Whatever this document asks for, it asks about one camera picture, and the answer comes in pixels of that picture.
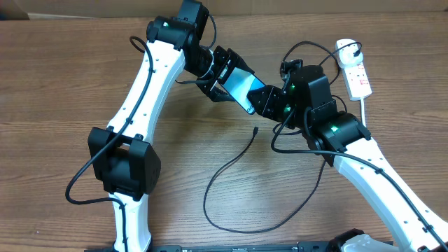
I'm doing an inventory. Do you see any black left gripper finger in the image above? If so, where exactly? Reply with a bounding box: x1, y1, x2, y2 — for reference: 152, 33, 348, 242
206, 84, 235, 102
229, 50, 255, 74

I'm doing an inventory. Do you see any dark Samsung Galaxy smartphone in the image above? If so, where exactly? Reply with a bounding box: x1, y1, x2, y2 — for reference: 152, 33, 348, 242
218, 66, 265, 115

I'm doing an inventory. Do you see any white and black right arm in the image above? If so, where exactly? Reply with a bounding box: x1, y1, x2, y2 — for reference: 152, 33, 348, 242
247, 59, 447, 251

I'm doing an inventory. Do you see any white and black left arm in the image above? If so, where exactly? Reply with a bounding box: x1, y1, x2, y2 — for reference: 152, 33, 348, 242
87, 1, 263, 251

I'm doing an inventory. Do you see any white power strip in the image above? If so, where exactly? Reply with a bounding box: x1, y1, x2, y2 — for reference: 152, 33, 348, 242
342, 63, 372, 101

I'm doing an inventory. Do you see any white USB wall charger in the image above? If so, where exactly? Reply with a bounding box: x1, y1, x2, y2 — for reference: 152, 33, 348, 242
335, 38, 363, 69

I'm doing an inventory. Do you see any black USB charging cable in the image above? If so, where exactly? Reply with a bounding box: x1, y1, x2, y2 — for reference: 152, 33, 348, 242
202, 40, 363, 235

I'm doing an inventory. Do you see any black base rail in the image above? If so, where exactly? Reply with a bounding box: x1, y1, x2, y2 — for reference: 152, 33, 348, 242
83, 240, 396, 252

